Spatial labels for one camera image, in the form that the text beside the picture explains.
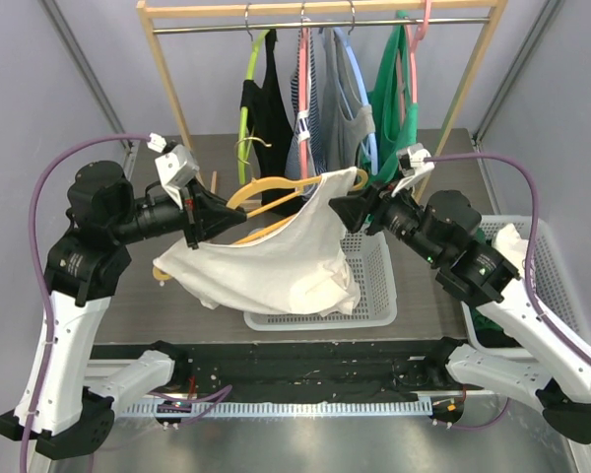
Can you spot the light blue hanger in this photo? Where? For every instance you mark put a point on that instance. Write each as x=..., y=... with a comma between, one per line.
x=362, y=93

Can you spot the lime green hanger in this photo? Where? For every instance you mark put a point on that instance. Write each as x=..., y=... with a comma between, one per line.
x=242, y=150

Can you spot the green cloth in basket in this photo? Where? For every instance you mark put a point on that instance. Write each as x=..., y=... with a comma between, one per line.
x=489, y=333

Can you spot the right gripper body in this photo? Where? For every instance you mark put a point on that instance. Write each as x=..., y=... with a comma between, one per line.
x=372, y=209

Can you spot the white basket centre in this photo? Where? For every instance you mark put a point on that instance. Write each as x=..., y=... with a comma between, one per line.
x=369, y=259

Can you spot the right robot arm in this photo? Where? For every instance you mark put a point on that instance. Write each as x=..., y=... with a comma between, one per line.
x=557, y=381

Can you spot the white basket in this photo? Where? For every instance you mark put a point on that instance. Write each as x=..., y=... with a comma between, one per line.
x=553, y=287
x=369, y=259

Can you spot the wooden clothes rack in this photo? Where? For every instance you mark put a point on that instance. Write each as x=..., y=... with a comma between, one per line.
x=318, y=14

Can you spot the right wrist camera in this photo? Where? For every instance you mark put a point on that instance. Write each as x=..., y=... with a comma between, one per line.
x=414, y=165

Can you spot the pink hanger with striped top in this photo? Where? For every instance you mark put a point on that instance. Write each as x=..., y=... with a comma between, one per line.
x=304, y=86

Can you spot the white slotted cable duct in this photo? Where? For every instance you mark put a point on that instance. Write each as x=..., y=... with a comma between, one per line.
x=152, y=407

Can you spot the white basket right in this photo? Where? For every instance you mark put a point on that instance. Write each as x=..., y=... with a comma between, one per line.
x=553, y=287

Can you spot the yellow plastic hanger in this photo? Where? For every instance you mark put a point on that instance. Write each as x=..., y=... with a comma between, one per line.
x=256, y=186

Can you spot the green tank top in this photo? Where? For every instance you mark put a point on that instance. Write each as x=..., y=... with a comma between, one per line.
x=383, y=99

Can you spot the white tank top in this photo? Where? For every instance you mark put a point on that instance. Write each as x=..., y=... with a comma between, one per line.
x=300, y=268

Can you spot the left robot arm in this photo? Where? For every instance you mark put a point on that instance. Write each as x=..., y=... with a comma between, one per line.
x=81, y=275

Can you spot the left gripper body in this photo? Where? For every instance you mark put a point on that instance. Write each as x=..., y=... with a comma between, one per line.
x=186, y=199

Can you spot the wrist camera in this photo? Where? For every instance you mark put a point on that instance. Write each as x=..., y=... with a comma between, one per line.
x=176, y=169
x=414, y=165

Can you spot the blue striped tank top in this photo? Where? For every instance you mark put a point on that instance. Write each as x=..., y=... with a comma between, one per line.
x=316, y=157

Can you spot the black tank top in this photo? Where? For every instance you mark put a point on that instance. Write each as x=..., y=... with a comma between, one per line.
x=267, y=120

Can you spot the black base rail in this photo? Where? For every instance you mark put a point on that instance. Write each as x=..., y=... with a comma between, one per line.
x=317, y=372

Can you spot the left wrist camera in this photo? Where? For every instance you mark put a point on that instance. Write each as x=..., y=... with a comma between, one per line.
x=176, y=169

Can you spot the grey tank top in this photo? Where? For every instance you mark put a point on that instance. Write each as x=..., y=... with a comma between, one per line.
x=342, y=128

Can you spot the pink hanger with green top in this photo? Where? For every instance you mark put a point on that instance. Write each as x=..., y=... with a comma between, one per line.
x=407, y=81

